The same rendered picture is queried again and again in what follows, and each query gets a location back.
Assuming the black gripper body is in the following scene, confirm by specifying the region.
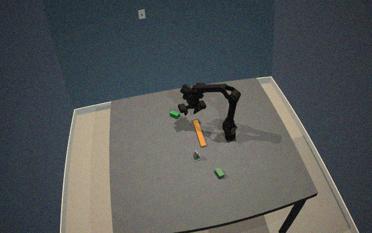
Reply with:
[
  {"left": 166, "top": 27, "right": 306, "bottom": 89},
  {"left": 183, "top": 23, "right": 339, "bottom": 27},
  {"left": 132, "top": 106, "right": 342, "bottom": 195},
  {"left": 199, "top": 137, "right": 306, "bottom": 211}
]
[{"left": 178, "top": 98, "right": 206, "bottom": 113}]

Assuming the orange bar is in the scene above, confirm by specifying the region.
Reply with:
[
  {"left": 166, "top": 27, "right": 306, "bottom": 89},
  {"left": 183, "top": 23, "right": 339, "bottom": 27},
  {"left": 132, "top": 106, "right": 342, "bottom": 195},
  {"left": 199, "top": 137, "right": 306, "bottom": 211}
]
[{"left": 193, "top": 120, "right": 206, "bottom": 147}]

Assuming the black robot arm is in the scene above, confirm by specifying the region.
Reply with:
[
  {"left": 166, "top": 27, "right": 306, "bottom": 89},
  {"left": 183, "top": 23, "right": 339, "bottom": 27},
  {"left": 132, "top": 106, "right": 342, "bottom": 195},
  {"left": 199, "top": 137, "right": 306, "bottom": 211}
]
[{"left": 180, "top": 82, "right": 241, "bottom": 142}]

